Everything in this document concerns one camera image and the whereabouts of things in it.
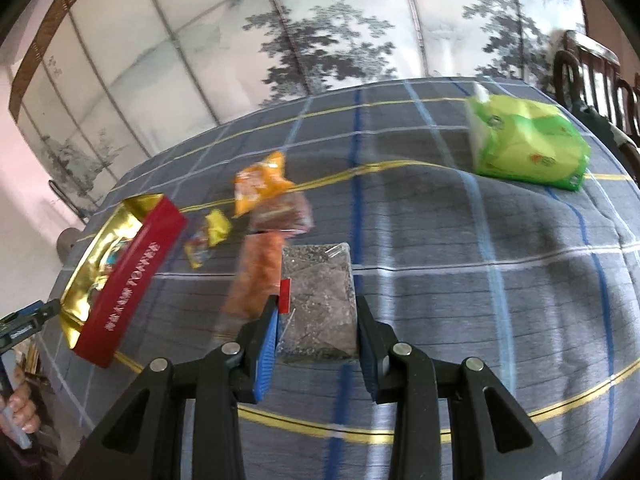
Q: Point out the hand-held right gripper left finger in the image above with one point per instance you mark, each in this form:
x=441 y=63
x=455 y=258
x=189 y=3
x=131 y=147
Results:
x=265 y=355

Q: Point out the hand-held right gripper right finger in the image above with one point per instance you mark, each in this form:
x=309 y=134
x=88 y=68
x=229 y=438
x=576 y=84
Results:
x=370 y=360

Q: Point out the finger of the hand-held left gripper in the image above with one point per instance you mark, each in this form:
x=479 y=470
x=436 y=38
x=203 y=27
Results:
x=35 y=310

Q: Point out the black sesame bar clear packet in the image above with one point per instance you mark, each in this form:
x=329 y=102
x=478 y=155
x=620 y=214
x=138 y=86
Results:
x=317 y=300

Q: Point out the orange peanut brittle clear packet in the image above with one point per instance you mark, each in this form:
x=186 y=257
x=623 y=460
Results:
x=255 y=275

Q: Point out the red tin box gold interior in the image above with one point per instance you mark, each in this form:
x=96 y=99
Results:
x=130 y=280

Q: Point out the yellow-ended clear candy packet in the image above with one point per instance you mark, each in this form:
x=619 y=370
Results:
x=210 y=232

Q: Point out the dark red clear snack packet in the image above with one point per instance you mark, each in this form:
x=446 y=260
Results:
x=282 y=212

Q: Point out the orange snack packet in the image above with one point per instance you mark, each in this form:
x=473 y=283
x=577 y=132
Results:
x=260 y=185

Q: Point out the person's left hand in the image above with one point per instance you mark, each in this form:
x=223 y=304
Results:
x=25 y=410

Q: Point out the round stone disc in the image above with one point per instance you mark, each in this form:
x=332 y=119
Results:
x=69 y=242

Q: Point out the black metal hoop stand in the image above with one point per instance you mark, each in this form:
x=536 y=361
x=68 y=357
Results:
x=65 y=200

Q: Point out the person's purple clothing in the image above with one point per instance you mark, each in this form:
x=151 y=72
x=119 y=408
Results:
x=30 y=462

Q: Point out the green tissue pack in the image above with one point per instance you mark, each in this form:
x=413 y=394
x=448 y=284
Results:
x=525 y=140

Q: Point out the ink landscape folding screen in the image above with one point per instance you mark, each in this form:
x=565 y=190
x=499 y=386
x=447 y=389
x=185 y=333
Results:
x=350 y=10

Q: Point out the dark wooden chair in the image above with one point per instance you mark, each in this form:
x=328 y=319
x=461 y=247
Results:
x=630 y=105
x=587 y=70

